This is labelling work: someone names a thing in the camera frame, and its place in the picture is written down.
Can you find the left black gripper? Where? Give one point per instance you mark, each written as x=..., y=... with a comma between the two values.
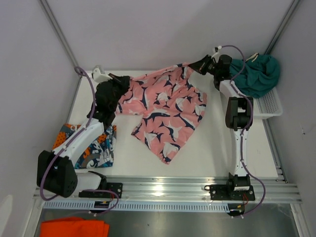
x=123, y=82

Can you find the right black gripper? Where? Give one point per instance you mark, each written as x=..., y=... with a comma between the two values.
x=201, y=65

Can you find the pink patterned shorts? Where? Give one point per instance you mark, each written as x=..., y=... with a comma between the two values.
x=170, y=106

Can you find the patterned orange blue shorts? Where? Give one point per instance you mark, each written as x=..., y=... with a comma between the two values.
x=100, y=153

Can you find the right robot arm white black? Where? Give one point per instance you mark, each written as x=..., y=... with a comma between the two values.
x=238, y=117

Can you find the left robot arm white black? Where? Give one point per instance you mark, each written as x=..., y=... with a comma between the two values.
x=56, y=169

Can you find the teal green shorts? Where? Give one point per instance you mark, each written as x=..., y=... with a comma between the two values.
x=257, y=76

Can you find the folded orange shorts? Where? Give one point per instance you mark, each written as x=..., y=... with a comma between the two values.
x=74, y=227

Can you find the white plastic basket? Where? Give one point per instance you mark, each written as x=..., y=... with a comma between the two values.
x=268, y=106

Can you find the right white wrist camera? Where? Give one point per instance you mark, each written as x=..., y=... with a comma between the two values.
x=216, y=51

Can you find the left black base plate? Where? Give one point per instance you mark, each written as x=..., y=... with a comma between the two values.
x=105, y=192

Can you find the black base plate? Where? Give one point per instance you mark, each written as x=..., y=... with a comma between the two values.
x=224, y=192
x=105, y=192

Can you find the white slotted cable duct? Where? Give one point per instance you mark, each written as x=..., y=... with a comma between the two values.
x=137, y=206

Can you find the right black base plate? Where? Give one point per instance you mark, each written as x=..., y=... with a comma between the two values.
x=224, y=192

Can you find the aluminium mounting rail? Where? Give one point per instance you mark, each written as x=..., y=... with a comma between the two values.
x=174, y=189

